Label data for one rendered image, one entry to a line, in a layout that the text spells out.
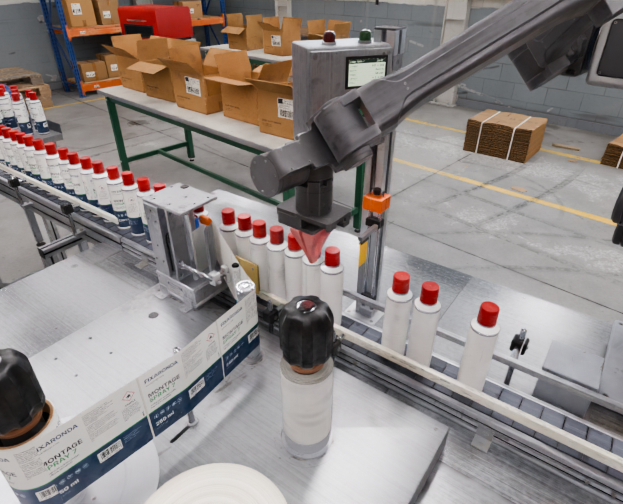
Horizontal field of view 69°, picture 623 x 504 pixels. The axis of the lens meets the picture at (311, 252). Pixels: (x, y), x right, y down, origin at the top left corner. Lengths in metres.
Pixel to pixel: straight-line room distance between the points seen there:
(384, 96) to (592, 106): 5.75
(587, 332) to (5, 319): 1.47
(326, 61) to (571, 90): 5.58
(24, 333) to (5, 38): 7.18
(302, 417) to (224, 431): 0.19
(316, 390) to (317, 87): 0.52
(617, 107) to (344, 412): 5.65
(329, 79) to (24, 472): 0.76
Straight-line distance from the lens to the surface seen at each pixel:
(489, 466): 0.95
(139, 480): 0.86
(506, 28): 0.64
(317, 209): 0.67
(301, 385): 0.70
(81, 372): 1.08
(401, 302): 0.90
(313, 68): 0.85
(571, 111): 6.36
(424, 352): 0.95
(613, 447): 1.01
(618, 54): 1.20
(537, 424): 0.93
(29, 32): 8.39
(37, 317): 1.37
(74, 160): 1.68
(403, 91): 0.60
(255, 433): 0.88
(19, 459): 0.75
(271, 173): 0.59
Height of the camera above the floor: 1.59
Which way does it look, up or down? 32 degrees down
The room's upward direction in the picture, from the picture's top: straight up
